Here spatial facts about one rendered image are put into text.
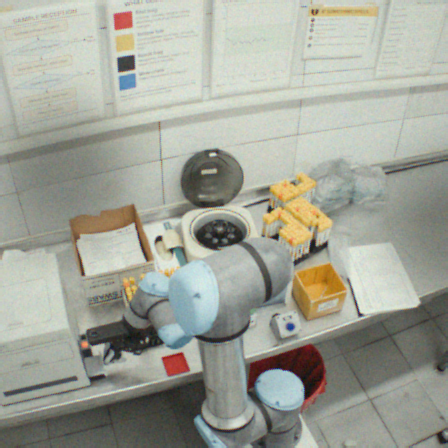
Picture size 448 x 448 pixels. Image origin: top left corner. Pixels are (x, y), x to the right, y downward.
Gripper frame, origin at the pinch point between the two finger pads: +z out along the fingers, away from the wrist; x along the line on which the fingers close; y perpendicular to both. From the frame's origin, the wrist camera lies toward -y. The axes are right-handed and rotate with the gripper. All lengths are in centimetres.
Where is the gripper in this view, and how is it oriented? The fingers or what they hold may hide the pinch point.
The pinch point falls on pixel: (104, 361)
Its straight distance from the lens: 150.2
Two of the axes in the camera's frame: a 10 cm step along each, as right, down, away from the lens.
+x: -3.5, -6.4, 6.9
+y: 8.0, 1.8, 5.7
